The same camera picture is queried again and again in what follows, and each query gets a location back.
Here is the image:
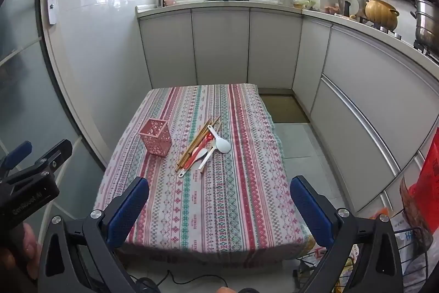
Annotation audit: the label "red spoon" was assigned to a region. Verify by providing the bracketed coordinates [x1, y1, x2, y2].
[192, 135, 214, 160]

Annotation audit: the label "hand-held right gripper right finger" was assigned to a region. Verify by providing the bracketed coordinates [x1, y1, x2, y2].
[290, 175, 403, 293]

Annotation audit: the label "yellow clay pot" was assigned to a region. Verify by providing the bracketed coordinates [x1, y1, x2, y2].
[364, 0, 400, 31]

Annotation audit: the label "steel stockpot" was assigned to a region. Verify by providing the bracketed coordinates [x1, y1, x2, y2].
[410, 0, 439, 51]

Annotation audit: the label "gas stove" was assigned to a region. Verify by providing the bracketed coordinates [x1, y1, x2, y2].
[370, 22, 439, 57]

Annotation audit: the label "frosted glass sliding door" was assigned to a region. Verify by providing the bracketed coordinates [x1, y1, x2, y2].
[0, 0, 107, 280]

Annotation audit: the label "black cable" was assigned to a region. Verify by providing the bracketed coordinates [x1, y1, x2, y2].
[128, 270, 223, 293]

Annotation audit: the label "bundle of wooden chopsticks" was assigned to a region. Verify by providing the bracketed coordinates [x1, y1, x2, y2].
[175, 115, 222, 173]

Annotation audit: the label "metal door handle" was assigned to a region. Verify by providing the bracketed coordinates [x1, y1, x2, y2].
[33, 0, 63, 25]

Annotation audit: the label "black wire rack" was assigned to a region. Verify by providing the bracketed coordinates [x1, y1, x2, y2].
[394, 226, 431, 293]

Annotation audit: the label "white kitchen cabinets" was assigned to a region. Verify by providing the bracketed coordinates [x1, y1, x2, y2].
[135, 1, 439, 221]

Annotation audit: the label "white rice paddle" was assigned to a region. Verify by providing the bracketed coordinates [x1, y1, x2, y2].
[207, 125, 231, 154]

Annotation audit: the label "striped patterned tablecloth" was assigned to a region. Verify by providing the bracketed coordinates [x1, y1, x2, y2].
[94, 83, 311, 261]

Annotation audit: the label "red plastic bag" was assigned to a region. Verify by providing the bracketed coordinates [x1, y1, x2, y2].
[399, 138, 439, 245]

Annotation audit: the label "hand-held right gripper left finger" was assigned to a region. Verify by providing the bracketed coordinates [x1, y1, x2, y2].
[38, 176, 150, 293]

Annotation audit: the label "pink perforated utensil holder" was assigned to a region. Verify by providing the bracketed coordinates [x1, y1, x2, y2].
[139, 119, 173, 156]

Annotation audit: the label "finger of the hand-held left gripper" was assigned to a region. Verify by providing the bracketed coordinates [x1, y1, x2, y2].
[3, 139, 73, 185]
[0, 141, 32, 177]

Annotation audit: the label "person's left hand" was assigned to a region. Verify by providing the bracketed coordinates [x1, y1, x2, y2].
[0, 222, 43, 281]

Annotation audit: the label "white long-handled spoon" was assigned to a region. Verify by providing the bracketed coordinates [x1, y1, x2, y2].
[199, 142, 216, 173]

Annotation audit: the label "brown floor mat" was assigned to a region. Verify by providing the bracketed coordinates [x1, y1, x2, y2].
[258, 93, 311, 124]

